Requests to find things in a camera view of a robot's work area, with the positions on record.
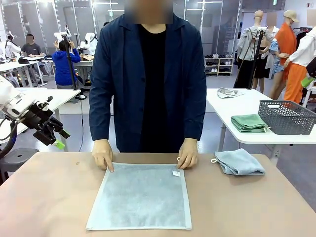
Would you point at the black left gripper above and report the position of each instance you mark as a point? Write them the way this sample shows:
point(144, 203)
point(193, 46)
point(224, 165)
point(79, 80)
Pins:
point(43, 126)

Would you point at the dark grey plastic basket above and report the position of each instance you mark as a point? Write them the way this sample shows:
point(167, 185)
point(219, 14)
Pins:
point(288, 118)

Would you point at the light blue towel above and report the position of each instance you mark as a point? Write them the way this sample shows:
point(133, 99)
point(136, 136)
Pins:
point(239, 163)
point(140, 197)

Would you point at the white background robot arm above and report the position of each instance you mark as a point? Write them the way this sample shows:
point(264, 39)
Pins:
point(12, 47)
point(90, 42)
point(60, 35)

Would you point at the person's right hand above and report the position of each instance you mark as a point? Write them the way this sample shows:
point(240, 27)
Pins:
point(102, 155)

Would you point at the person's left hand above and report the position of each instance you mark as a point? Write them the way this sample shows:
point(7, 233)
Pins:
point(188, 154)

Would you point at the mannequin white top orange trousers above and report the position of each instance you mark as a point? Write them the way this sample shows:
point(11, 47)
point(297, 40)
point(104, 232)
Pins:
point(297, 81)

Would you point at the dark grey round-hole stool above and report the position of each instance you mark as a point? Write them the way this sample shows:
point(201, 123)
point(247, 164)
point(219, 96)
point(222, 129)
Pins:
point(22, 158)

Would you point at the mannequin in orange with cap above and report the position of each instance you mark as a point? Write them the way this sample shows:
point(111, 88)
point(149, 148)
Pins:
point(286, 42)

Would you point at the person in blue hoodie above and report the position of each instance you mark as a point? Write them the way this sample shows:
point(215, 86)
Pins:
point(63, 69)

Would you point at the mannequin in grey shirt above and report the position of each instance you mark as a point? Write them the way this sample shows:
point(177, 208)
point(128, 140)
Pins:
point(249, 44)

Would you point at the folded green towel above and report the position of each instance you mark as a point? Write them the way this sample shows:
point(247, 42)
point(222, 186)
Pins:
point(248, 123)

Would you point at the black tripod stand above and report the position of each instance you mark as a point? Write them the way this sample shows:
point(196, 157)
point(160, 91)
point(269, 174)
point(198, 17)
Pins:
point(70, 64)

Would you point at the white background workbench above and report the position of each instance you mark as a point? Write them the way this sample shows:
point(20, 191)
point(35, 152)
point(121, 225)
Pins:
point(85, 63)
point(14, 64)

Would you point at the crumpled grey towel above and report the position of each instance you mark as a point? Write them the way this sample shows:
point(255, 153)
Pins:
point(229, 93)

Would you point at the black bag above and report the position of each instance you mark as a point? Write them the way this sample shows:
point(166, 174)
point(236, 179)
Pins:
point(24, 60)

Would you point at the wooden shoe shelf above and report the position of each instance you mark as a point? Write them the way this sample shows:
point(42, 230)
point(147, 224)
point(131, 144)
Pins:
point(219, 65)

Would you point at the person in grey t-shirt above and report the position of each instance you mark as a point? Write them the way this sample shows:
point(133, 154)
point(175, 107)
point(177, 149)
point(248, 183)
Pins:
point(32, 48)

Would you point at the person in navy jacket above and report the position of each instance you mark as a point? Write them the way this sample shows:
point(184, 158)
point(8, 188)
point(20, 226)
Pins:
point(153, 86)

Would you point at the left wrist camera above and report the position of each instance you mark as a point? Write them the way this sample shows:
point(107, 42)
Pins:
point(44, 103)

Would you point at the black tripod with camera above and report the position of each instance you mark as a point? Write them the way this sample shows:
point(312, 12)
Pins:
point(256, 54)

